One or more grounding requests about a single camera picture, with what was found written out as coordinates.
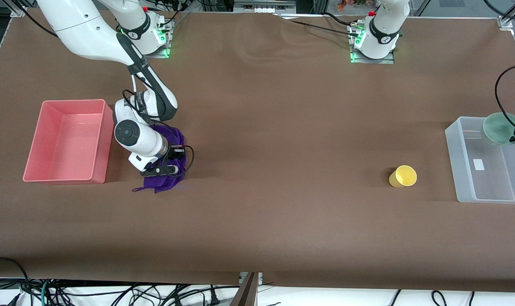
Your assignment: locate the teal cable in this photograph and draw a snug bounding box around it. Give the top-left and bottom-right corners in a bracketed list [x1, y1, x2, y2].
[39, 279, 51, 306]

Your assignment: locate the brown table leg beam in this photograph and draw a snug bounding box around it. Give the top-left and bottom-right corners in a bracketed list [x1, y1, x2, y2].
[231, 272, 259, 306]

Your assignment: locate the pale green bowl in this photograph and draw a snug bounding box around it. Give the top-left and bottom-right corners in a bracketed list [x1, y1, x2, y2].
[482, 112, 515, 146]

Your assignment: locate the silver metal bracket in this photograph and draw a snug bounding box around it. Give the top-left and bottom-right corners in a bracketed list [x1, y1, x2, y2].
[239, 272, 264, 286]

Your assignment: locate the yellow cup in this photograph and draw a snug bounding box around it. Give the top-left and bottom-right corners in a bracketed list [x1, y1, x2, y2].
[388, 165, 418, 188]

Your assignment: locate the translucent plastic bin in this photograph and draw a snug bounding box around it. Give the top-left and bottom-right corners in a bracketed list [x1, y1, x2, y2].
[445, 116, 515, 205]

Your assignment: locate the purple cloth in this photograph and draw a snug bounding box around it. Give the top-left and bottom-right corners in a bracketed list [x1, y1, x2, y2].
[132, 124, 189, 194]

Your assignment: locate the orange background object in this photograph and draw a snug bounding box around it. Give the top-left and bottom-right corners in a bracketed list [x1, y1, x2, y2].
[336, 0, 369, 12]

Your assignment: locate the pink plastic bin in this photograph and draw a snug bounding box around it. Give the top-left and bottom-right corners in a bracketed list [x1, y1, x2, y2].
[23, 99, 116, 184]

